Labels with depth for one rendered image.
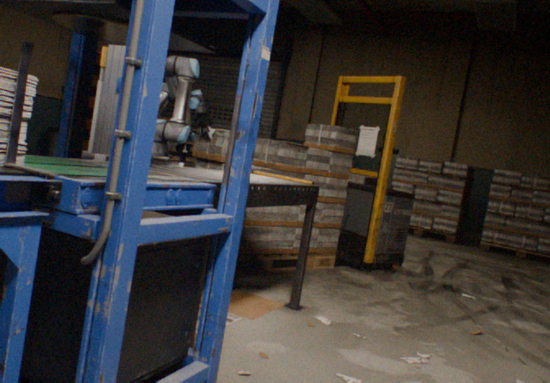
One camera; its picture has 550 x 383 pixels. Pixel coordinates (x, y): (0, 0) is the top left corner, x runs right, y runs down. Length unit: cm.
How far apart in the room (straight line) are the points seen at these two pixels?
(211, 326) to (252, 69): 98
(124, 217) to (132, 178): 10
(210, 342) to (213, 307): 13
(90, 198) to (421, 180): 758
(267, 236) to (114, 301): 275
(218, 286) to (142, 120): 81
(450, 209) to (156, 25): 760
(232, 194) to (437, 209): 700
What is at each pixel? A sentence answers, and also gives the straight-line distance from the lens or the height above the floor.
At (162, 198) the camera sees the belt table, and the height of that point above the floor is 74.
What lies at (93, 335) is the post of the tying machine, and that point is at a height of 39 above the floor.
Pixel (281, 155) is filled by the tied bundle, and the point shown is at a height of 96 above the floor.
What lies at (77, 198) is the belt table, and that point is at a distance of 150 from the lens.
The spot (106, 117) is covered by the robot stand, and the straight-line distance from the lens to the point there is 351.
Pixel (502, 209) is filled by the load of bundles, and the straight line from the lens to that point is 859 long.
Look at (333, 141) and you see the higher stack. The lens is 453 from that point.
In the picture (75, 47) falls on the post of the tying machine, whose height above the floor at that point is 127.
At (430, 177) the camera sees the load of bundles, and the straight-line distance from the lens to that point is 873.
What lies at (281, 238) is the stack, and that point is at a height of 27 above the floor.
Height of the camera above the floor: 95
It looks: 3 degrees down
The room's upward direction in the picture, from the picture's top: 9 degrees clockwise
